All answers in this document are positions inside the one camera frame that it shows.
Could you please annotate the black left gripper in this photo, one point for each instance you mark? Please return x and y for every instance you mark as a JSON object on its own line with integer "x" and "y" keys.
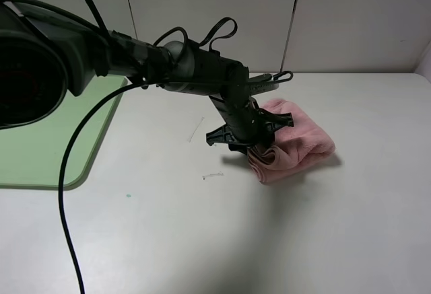
{"x": 246, "y": 125}

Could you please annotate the pink fluffy towel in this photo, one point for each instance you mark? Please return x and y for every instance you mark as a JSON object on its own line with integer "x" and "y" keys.
{"x": 295, "y": 148}

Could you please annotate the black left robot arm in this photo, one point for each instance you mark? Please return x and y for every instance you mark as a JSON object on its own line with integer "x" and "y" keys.
{"x": 47, "y": 52}

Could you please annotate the clear plastic tag strand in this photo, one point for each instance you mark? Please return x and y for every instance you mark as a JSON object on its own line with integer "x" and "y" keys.
{"x": 195, "y": 129}

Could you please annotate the short clear plastic strand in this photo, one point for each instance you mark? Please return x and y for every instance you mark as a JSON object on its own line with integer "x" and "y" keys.
{"x": 207, "y": 176}

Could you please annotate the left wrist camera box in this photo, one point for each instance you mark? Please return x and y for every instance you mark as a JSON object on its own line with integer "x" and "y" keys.
{"x": 262, "y": 83}

